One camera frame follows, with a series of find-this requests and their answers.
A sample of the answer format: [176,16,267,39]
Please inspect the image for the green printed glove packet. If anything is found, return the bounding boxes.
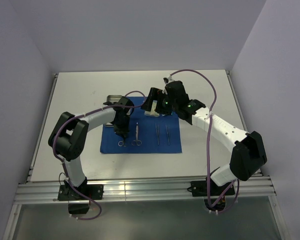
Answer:
[144,100,160,117]

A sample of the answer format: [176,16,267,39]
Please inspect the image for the aluminium front rail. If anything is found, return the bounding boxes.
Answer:
[14,174,276,205]

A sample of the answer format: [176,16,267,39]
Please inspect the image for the metal instrument tray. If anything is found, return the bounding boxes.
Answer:
[103,94,122,128]

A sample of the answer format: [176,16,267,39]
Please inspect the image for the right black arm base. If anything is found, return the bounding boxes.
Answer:
[187,179,235,211]

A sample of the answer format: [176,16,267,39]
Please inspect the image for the metal scissors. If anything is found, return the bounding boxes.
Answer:
[132,122,142,146]

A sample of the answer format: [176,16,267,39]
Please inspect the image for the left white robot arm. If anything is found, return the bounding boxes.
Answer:
[48,96,134,195]

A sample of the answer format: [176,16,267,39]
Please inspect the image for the blue surgical cloth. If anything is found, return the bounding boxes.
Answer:
[100,108,182,154]

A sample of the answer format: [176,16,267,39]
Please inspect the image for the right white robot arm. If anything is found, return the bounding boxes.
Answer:
[141,80,267,187]

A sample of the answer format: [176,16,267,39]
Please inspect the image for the metal forceps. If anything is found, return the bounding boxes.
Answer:
[118,137,127,147]

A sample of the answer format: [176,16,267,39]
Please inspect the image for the metal pointed tweezers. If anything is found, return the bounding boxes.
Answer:
[155,124,160,145]
[166,124,170,146]

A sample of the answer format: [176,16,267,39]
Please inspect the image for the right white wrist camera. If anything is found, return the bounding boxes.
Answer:
[163,75,174,85]

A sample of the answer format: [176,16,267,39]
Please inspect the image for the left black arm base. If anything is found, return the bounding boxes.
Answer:
[57,183,104,215]

